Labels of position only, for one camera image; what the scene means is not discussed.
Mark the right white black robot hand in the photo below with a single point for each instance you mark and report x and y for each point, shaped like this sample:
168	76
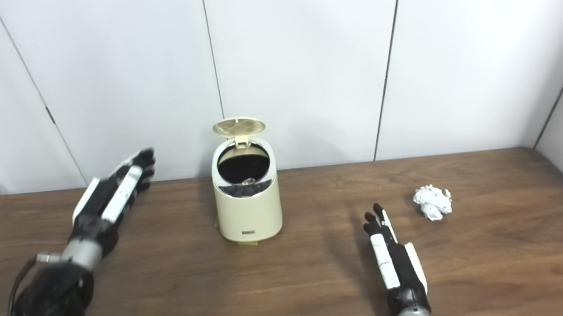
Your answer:
398	268

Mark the white paper ball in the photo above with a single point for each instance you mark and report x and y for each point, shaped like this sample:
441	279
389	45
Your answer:
432	201

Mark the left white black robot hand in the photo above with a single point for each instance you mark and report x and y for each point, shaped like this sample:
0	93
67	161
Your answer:
110	198

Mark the round cream bin lid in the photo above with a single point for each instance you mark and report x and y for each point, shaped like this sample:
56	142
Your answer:
238	126

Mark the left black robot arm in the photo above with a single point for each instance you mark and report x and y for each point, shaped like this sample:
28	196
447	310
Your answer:
51	304

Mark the cream-colored plastic bin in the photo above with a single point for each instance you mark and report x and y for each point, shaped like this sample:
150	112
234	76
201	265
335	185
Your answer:
248	214

